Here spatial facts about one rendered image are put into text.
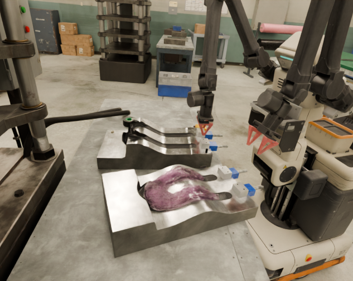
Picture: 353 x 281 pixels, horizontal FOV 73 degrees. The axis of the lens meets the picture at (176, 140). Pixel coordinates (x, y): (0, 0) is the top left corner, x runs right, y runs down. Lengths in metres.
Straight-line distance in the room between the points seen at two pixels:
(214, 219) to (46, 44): 7.51
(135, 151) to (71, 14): 7.26
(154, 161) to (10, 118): 0.58
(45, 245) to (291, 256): 1.26
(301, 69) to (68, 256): 0.91
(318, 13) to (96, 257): 0.96
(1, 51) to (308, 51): 1.00
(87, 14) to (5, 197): 7.16
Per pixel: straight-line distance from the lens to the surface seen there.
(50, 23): 7.82
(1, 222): 1.00
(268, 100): 0.86
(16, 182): 1.16
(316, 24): 0.89
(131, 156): 1.04
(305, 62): 0.90
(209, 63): 1.10
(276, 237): 1.66
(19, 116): 1.10
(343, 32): 0.98
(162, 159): 1.04
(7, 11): 1.07
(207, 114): 1.13
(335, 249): 1.83
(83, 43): 7.67
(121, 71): 5.12
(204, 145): 1.08
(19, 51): 1.06
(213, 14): 1.15
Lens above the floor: 1.44
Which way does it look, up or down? 29 degrees down
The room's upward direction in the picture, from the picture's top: 5 degrees clockwise
